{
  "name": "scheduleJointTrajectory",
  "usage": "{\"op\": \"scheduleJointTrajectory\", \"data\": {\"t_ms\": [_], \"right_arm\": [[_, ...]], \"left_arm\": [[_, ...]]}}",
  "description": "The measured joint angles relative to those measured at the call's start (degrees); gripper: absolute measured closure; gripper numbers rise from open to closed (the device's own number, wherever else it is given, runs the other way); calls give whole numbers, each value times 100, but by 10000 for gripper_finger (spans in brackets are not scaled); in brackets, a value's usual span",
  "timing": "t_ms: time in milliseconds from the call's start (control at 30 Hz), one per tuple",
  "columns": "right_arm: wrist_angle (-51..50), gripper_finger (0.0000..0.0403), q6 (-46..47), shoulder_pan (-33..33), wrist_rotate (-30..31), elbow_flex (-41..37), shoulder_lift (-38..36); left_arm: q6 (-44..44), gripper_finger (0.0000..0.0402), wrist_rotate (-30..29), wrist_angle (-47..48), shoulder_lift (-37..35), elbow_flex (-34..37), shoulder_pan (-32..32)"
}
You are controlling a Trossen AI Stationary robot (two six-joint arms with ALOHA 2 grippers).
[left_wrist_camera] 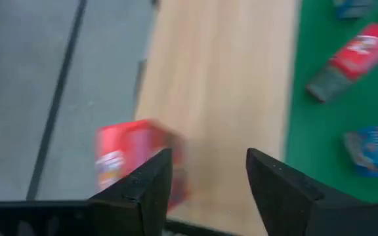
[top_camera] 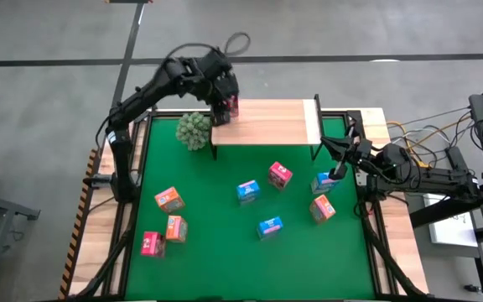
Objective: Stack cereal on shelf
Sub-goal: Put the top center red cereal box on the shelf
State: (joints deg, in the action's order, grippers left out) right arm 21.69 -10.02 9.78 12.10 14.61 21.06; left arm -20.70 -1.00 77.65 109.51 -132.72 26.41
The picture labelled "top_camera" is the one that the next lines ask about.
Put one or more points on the blue Rice Krispies cereal box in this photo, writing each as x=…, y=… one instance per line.
x=269, y=227
x=321, y=184
x=248, y=191

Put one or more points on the small black item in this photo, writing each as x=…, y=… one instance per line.
x=472, y=288

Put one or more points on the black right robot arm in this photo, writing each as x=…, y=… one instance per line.
x=434, y=178

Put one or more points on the red Froot Loops cereal box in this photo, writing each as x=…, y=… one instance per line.
x=279, y=175
x=234, y=107
x=153, y=244

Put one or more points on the black table frame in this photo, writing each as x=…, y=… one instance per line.
x=129, y=251

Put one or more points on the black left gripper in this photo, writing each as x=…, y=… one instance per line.
x=224, y=81

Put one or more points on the black desk bar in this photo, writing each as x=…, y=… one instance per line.
x=443, y=209

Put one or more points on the green potted plant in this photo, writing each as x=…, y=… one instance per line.
x=193, y=132

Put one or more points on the orange Mini Wheats cereal box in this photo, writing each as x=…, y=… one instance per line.
x=322, y=208
x=169, y=199
x=177, y=229

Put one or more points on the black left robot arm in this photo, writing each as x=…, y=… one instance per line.
x=141, y=96

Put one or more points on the black power adapter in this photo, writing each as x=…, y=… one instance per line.
x=453, y=155

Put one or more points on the white board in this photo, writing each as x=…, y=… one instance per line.
x=451, y=230

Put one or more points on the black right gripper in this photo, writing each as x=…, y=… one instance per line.
x=354, y=152

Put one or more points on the wooden shelf with black frame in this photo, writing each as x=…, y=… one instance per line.
x=266, y=126

